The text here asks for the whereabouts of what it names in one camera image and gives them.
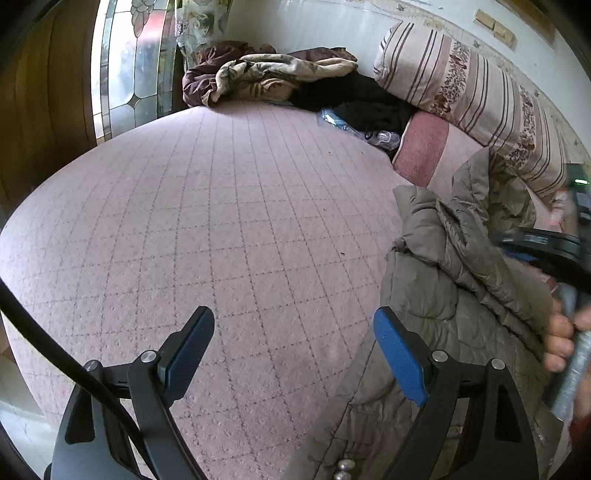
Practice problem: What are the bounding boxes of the floral curtain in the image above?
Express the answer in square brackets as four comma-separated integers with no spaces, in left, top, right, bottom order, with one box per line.
[175,0,232,65]

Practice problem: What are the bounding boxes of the olive puffer jacket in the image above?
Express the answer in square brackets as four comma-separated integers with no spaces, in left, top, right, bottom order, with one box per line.
[281,148,573,480]

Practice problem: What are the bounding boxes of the pink checked bed cover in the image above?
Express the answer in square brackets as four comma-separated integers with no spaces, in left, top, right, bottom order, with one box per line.
[0,102,490,480]

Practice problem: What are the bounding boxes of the stained glass window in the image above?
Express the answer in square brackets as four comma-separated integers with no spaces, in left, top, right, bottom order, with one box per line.
[90,0,178,141]

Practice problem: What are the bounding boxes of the black clothing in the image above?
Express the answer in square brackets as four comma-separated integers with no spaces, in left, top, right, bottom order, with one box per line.
[291,71,414,137]

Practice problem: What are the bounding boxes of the clear plastic bottle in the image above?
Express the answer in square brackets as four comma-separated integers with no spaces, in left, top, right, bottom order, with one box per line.
[318,108,402,149]

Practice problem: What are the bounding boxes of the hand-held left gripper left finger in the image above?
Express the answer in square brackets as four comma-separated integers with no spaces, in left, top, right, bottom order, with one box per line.
[50,306,216,480]

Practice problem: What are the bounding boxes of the pink towel pillow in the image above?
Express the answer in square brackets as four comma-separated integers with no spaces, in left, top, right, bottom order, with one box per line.
[392,111,451,188]

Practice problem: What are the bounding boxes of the wooden wardrobe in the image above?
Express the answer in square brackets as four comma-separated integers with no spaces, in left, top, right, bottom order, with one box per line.
[0,0,102,217]

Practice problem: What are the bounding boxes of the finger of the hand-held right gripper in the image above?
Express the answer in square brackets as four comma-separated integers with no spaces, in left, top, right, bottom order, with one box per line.
[490,230,546,263]

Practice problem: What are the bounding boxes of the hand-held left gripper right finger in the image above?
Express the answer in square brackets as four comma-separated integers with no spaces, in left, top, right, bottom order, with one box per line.
[373,306,540,480]

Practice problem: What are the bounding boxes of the person's right hand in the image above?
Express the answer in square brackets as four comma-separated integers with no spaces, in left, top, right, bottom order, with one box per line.
[541,285,591,372]

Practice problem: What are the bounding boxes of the striped floral pillow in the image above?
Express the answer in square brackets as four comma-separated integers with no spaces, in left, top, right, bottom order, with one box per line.
[373,20,571,204]

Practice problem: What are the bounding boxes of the black cable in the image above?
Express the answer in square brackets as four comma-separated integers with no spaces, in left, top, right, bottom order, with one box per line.
[0,279,160,480]

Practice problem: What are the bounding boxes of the beige and maroon blanket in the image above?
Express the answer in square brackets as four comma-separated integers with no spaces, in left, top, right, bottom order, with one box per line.
[182,41,358,108]

